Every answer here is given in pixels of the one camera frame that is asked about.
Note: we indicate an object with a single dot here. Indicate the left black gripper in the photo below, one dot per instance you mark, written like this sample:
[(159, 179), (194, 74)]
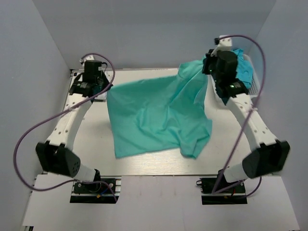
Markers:
[(101, 86)]

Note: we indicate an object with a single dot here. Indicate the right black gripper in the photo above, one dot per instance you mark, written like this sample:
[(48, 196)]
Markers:
[(207, 64)]

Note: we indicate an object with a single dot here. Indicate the green t shirt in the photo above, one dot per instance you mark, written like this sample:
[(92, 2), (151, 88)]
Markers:
[(163, 113)]

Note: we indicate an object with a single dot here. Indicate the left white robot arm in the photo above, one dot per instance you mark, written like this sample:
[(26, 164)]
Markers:
[(56, 153)]

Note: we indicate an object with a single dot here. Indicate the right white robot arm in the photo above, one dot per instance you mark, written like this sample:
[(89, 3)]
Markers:
[(268, 154)]

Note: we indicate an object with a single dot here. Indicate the folded white t shirt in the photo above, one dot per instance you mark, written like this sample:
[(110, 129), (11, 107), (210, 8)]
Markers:
[(101, 97)]

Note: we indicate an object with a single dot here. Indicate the blue t shirt in basket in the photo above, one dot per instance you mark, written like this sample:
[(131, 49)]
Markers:
[(244, 68)]

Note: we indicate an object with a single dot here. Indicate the white plastic basket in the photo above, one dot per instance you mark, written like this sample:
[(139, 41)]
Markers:
[(255, 85)]

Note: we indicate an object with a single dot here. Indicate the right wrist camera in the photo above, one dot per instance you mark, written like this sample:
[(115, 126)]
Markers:
[(223, 44)]

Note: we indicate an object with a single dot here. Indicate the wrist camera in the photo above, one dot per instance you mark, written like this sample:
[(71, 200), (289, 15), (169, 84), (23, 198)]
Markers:
[(223, 44), (87, 58)]

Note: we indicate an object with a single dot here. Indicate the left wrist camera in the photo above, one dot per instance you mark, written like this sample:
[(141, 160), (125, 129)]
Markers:
[(87, 58)]

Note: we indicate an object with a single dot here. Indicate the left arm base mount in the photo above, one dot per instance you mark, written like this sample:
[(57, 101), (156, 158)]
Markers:
[(96, 193)]

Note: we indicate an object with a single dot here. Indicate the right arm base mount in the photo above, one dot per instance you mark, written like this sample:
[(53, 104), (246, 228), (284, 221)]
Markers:
[(231, 196)]

